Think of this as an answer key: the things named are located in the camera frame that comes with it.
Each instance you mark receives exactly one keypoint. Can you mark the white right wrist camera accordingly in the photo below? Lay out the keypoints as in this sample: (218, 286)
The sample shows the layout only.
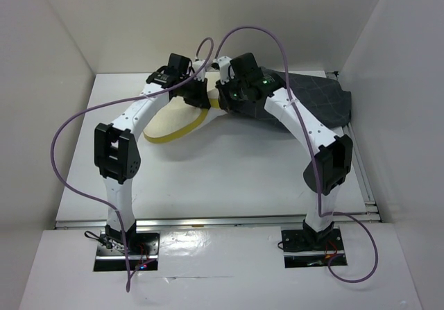
(223, 63)

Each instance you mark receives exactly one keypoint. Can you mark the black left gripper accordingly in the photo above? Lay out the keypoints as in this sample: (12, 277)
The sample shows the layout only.
(200, 98)

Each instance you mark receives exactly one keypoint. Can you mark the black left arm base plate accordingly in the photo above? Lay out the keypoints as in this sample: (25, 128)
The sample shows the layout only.
(144, 244)

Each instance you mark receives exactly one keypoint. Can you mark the aluminium front rail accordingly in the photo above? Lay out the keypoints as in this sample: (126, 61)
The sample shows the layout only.
(370, 216)

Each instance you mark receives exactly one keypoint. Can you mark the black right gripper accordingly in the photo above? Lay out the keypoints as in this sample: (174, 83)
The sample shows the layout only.
(225, 103)

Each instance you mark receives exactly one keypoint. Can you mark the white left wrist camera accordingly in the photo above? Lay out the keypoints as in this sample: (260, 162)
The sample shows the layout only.
(199, 70)

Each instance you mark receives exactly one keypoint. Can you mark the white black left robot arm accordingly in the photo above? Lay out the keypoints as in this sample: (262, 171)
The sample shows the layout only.
(115, 144)

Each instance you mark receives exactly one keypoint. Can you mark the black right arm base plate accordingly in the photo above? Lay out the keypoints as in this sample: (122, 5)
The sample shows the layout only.
(304, 241)

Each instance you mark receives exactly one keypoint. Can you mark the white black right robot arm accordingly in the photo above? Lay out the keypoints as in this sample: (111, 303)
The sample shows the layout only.
(330, 154)

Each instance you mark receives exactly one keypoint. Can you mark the dark grey checked pillowcase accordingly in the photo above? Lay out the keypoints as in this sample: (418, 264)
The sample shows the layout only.
(323, 97)

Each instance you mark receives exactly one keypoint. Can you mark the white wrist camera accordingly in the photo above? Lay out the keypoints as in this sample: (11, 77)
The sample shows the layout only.
(199, 70)
(223, 63)

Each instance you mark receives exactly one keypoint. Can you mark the cream memory foam pillow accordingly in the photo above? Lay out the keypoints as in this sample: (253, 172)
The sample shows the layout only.
(177, 119)

